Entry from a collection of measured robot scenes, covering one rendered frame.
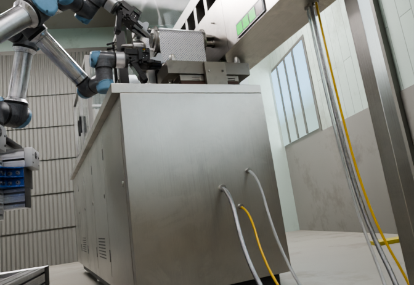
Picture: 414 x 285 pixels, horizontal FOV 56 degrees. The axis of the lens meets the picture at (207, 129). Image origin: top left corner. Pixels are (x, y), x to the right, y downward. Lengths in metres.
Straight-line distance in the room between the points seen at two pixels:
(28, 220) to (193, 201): 4.20
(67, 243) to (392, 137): 4.62
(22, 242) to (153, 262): 4.20
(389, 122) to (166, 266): 0.91
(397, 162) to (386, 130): 0.11
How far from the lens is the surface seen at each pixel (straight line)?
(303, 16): 1.78
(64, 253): 5.46
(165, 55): 1.92
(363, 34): 1.47
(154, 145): 1.49
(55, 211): 5.47
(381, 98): 1.40
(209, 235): 1.52
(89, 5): 2.02
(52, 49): 1.84
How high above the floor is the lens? 0.37
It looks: 12 degrees up
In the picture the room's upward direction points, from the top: 8 degrees counter-clockwise
